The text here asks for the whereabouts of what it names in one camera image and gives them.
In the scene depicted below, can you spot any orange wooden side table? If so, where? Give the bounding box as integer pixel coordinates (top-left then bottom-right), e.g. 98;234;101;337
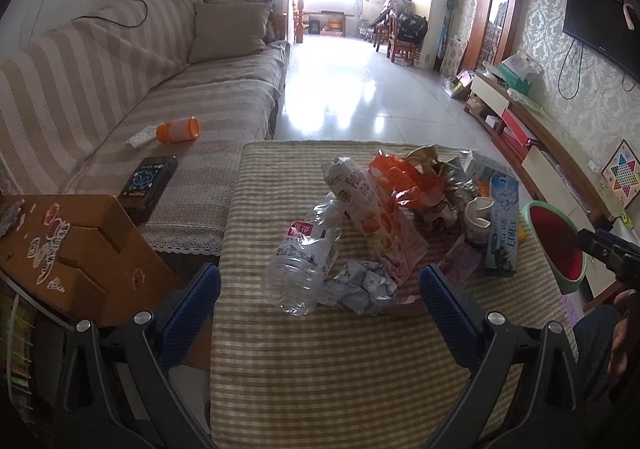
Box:
0;193;214;372

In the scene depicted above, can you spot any orange plastic bag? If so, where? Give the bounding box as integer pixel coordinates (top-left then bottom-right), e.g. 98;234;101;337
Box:
369;147;447;212

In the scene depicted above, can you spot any blue white milk carton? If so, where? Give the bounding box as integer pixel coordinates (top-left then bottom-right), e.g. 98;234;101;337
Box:
485;176;520;277

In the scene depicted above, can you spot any red green trash bin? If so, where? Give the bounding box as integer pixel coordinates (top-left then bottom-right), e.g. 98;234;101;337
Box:
521;200;588;295

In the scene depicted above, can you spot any orange capped cup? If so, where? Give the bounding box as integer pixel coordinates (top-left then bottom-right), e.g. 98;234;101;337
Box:
155;117;200;144

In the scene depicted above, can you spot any long wooden tv cabinet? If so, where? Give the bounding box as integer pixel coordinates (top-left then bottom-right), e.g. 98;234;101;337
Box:
463;70;640;313

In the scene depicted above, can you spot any striped table cloth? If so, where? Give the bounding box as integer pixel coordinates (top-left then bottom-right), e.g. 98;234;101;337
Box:
208;139;582;449

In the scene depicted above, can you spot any person's right hand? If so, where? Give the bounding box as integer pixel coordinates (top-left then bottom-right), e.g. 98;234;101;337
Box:
608;290;639;380

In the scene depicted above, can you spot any green box on cabinet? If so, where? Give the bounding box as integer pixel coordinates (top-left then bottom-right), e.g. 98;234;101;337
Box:
497;62;532;96

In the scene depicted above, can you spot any striped beige sofa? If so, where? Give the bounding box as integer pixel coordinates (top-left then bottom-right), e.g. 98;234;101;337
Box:
1;0;291;255

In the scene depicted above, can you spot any crushed clear plastic bottle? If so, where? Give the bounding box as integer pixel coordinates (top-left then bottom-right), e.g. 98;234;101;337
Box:
262;191;344;317

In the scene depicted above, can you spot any brown paper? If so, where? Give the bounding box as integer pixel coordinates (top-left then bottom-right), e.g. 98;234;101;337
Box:
402;145;480;232

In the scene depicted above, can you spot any wooden dining chair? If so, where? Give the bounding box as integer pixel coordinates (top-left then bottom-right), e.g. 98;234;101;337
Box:
387;10;428;67

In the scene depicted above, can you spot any white paper cup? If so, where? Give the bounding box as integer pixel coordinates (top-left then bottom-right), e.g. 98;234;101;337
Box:
463;196;495;247

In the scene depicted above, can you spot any beige sofa cushion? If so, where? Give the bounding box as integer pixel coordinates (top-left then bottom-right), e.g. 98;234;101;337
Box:
189;2;270;65

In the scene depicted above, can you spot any black box on sofa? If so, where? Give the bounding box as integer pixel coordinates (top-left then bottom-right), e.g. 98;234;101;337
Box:
117;156;178;226

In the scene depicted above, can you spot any chinese checkers board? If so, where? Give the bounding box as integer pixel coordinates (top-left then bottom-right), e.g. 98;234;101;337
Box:
601;139;640;209

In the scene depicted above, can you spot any white foil wrapper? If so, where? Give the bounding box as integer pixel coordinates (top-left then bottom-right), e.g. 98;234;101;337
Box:
318;261;398;316

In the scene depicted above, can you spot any pink strawberry snack bag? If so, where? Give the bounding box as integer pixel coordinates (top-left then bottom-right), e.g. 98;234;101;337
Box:
322;157;427;285

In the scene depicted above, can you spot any black wall television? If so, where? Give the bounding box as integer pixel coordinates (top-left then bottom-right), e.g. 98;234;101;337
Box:
563;0;639;82

